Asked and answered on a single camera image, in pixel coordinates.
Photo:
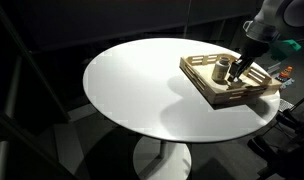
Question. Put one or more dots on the orange and blue bar clamp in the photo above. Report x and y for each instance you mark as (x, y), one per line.
(285, 72)

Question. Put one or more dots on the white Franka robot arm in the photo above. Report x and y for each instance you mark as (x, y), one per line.
(278, 16)

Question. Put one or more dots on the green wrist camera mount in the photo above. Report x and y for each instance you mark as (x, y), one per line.
(285, 49)

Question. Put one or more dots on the light wooden slatted tray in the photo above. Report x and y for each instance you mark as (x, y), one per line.
(225, 95)

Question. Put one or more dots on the white round table pedestal base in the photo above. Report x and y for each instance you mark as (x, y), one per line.
(165, 163)

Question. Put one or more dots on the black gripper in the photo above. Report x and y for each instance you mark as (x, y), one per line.
(253, 49)

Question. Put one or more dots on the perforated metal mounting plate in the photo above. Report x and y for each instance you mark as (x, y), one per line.
(286, 105)

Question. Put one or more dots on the orange label pill bottle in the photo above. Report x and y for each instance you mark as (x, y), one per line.
(220, 70)

